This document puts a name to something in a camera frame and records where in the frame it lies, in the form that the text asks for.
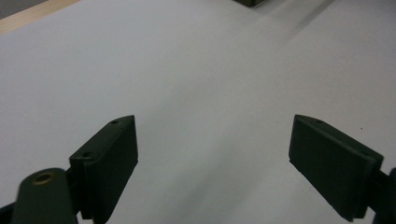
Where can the smoky clear drawer box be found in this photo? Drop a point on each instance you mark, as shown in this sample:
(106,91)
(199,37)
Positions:
(250,2)

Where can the white table mat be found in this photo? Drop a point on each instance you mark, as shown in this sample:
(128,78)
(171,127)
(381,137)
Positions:
(202,77)

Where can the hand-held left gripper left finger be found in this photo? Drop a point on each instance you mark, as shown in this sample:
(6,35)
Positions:
(109,161)

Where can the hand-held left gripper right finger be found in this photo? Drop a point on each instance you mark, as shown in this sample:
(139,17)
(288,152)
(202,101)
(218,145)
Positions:
(330,165)

